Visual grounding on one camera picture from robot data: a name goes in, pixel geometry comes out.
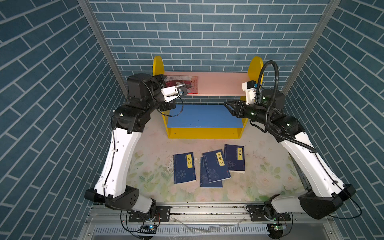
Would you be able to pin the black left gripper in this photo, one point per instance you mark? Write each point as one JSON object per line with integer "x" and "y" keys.
{"x": 159, "y": 85}

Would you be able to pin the aluminium front rail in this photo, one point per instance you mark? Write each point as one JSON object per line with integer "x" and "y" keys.
{"x": 224, "y": 213}

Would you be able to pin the left green circuit board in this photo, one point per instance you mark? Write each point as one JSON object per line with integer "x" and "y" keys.
{"x": 149, "y": 230}

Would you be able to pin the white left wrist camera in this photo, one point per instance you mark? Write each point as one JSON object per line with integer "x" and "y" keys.
{"x": 174, "y": 92}

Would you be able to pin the floral table mat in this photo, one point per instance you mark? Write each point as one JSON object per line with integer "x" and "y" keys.
{"x": 269, "y": 168}

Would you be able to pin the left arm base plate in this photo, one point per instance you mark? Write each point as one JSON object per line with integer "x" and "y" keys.
{"x": 157, "y": 214}

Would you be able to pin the yellow pink blue bookshelf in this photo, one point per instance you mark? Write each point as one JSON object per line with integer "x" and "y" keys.
{"x": 204, "y": 115}

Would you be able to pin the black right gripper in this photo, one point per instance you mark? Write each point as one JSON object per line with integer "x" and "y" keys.
{"x": 241, "y": 104}

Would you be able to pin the navy book right side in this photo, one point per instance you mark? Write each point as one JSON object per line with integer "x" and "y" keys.
{"x": 235, "y": 158}

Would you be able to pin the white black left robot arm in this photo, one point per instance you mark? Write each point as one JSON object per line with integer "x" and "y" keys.
{"x": 146, "y": 94}

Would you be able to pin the navy book bottom centre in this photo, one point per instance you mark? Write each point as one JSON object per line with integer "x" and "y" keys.
{"x": 204, "y": 181}

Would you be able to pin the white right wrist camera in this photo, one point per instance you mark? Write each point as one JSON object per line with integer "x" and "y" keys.
{"x": 250, "y": 89}

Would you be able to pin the navy book yellow label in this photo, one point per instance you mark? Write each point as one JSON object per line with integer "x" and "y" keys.
{"x": 216, "y": 167}

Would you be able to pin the right green circuit board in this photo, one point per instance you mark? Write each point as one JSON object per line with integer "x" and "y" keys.
{"x": 275, "y": 231}

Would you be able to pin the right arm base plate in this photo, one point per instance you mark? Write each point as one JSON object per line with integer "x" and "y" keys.
{"x": 259, "y": 213}

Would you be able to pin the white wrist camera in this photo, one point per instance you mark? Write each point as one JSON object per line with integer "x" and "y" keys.
{"x": 250, "y": 89}
{"x": 174, "y": 92}

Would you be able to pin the green circuit board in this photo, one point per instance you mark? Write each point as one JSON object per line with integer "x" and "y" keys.
{"x": 275, "y": 231}
{"x": 149, "y": 230}

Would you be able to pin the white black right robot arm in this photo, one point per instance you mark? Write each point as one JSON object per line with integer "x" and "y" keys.
{"x": 327, "y": 192}

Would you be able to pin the white slotted cable duct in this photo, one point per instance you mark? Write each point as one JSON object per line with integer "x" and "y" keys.
{"x": 206, "y": 230}

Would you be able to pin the red illustrated cover book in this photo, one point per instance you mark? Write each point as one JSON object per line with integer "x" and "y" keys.
{"x": 191, "y": 82}

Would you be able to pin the navy book far left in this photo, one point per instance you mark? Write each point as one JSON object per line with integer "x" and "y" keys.
{"x": 184, "y": 168}

